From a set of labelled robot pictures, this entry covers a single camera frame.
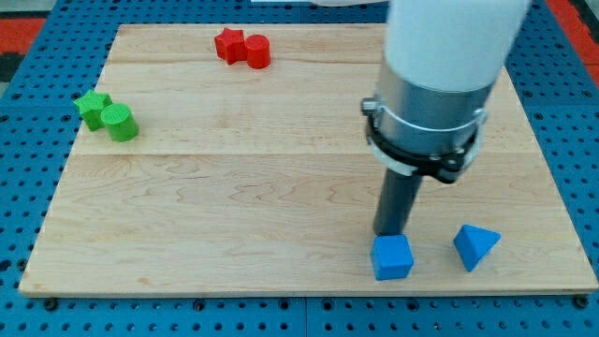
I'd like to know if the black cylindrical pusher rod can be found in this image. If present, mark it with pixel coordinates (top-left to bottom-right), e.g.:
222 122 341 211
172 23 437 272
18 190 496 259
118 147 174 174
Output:
373 169 422 236

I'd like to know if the light wooden board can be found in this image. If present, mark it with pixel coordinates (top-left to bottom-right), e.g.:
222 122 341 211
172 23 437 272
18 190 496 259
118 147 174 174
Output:
20 24 598 298

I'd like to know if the red star block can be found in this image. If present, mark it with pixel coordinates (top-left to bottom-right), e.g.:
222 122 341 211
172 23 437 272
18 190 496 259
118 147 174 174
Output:
214 28 246 65

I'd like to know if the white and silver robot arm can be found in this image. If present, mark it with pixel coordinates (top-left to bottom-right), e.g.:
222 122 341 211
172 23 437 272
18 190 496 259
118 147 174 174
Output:
361 0 531 183

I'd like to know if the blue triangle block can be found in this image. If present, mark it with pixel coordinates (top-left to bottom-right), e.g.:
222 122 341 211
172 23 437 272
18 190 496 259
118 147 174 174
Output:
453 224 502 272

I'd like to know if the green cylinder block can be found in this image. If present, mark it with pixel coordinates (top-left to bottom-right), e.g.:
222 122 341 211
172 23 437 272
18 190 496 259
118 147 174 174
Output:
100 103 139 142

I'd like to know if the green star block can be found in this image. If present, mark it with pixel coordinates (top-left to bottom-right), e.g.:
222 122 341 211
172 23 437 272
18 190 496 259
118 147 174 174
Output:
74 90 112 131

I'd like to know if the blue cube block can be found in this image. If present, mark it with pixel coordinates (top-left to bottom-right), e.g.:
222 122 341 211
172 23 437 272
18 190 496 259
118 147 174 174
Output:
370 234 415 281

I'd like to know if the red cylinder block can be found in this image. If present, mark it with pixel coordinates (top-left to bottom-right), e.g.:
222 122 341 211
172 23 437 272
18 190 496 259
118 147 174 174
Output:
244 35 270 69

